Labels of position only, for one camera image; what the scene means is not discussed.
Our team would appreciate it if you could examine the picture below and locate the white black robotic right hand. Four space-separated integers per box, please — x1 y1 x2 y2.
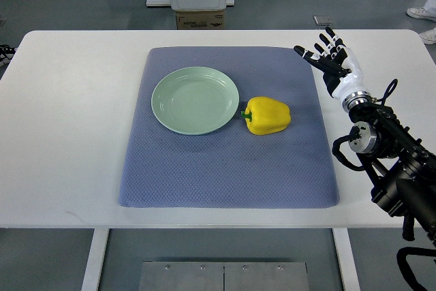
294 27 371 112

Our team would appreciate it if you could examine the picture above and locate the yellow bell pepper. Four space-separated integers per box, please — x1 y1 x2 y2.
240 96 292 136

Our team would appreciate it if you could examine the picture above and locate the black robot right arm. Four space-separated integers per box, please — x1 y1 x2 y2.
332 80 435 242

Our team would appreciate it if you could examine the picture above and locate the grey floor plate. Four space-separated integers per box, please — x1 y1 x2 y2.
313 15 332 26

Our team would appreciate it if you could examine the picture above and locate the light green plate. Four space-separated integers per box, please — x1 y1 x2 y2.
151 67 239 135

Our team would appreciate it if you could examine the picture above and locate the white sneaker lower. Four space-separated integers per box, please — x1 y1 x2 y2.
419 28 436 45

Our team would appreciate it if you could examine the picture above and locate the white sneaker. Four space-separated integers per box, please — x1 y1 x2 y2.
419 28 436 45
406 7 435 22

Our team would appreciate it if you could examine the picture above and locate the white sneaker upper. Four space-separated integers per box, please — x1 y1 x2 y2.
406 7 435 22

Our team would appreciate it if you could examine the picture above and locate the blue textured mat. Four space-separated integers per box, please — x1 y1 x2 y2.
119 46 339 209

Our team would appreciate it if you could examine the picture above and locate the white trouser leg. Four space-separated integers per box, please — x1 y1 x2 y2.
423 0 436 15

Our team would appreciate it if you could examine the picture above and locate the cardboard box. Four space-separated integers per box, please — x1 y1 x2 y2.
176 10 225 30

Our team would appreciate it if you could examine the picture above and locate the white table right leg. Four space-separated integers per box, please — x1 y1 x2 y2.
332 228 360 291

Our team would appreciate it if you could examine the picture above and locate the white table leg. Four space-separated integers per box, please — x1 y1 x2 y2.
332 228 360 291
81 228 109 291

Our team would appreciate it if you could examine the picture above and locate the white table left leg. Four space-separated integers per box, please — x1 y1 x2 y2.
81 228 109 291

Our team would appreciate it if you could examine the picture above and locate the metal base plate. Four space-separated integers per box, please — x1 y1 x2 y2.
139 261 309 290

